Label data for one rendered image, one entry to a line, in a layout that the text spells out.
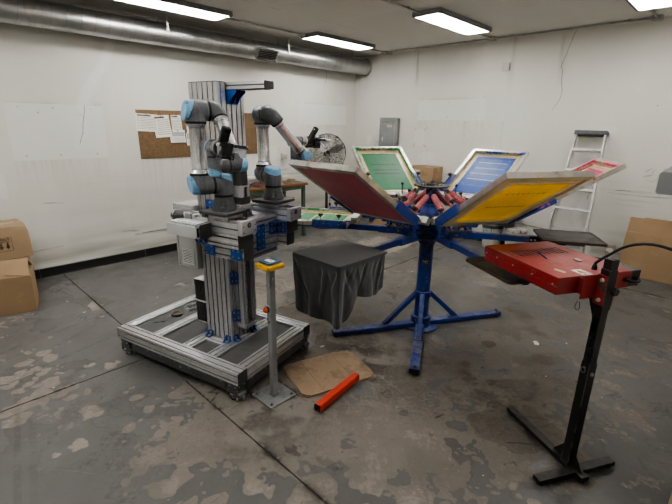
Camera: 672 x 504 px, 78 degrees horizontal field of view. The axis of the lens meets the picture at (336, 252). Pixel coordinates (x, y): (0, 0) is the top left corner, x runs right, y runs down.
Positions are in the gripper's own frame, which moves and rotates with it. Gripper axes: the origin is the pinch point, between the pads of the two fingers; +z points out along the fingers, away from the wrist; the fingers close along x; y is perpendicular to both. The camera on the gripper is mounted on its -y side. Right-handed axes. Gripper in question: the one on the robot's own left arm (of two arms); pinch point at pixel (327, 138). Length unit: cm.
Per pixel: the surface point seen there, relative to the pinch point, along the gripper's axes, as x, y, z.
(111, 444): 72, 160, -184
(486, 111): -125, -17, 380
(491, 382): 161, 147, 51
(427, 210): 56, 50, 70
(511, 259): 172, 35, 8
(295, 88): -365, -18, 185
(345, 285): 99, 74, -46
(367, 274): 96, 72, -26
